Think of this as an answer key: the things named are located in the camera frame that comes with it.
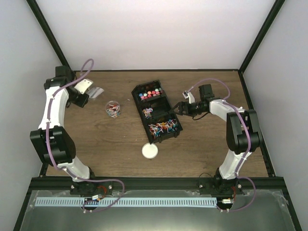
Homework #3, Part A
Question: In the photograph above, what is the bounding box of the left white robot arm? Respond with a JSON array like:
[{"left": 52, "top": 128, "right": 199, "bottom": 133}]
[{"left": 30, "top": 65, "right": 98, "bottom": 194}]

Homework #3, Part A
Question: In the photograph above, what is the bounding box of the purple cable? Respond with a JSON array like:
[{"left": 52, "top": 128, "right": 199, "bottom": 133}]
[
  {"left": 45, "top": 58, "right": 126, "bottom": 214},
  {"left": 184, "top": 78, "right": 257, "bottom": 213}
]

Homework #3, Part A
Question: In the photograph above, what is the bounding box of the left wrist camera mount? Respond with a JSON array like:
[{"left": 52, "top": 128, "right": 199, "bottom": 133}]
[{"left": 74, "top": 79, "right": 93, "bottom": 94}]

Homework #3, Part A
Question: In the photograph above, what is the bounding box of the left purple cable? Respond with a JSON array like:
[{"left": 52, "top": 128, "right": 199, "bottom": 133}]
[{"left": 45, "top": 58, "right": 126, "bottom": 214}]

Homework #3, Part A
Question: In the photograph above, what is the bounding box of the white round lid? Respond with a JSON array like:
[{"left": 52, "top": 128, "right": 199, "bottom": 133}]
[{"left": 141, "top": 143, "right": 158, "bottom": 159}]

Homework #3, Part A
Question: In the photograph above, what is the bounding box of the metal scoop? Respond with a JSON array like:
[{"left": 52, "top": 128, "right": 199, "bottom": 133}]
[{"left": 87, "top": 87, "right": 104, "bottom": 99}]

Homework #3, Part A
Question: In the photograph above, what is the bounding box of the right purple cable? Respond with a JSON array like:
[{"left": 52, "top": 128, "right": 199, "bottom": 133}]
[{"left": 184, "top": 78, "right": 257, "bottom": 213}]

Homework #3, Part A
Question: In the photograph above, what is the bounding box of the clear plastic cup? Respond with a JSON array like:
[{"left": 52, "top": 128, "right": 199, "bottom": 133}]
[{"left": 105, "top": 101, "right": 121, "bottom": 118}]

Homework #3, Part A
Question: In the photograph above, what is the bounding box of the black front mounting rail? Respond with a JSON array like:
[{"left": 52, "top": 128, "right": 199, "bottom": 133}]
[{"left": 28, "top": 177, "right": 287, "bottom": 193}]

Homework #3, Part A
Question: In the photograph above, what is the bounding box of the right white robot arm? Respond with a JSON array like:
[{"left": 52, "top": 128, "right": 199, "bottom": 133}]
[{"left": 173, "top": 84, "right": 263, "bottom": 194}]

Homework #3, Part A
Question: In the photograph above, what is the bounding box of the black three-compartment candy bin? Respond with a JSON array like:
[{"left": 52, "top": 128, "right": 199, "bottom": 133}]
[{"left": 131, "top": 80, "right": 183, "bottom": 144}]

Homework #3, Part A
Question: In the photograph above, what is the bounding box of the light blue slotted cable duct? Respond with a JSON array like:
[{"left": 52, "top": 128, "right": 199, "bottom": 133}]
[{"left": 35, "top": 197, "right": 217, "bottom": 208}]

